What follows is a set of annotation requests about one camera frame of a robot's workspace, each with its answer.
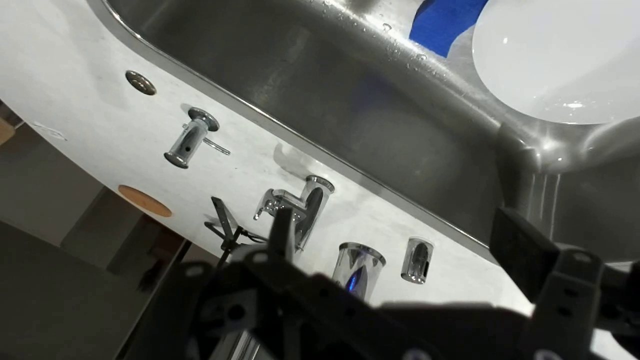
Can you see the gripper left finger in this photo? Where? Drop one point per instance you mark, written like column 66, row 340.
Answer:
column 280, row 306

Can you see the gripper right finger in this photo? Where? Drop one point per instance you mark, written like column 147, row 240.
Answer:
column 560, row 292

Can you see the chrome pull-down kitchen faucet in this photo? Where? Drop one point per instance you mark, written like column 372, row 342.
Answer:
column 313, row 201

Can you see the small black tripod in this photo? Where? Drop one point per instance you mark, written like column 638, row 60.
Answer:
column 222, row 216

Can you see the round wooden coaster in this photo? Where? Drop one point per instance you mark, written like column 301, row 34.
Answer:
column 145, row 201

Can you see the stainless steel sink basin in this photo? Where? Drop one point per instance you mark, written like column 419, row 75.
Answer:
column 346, row 87

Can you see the white plate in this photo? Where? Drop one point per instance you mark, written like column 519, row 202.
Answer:
column 552, row 53

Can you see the round metal hole cap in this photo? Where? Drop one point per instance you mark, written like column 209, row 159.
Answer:
column 140, row 82

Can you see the blue sponge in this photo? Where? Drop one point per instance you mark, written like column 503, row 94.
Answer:
column 442, row 22

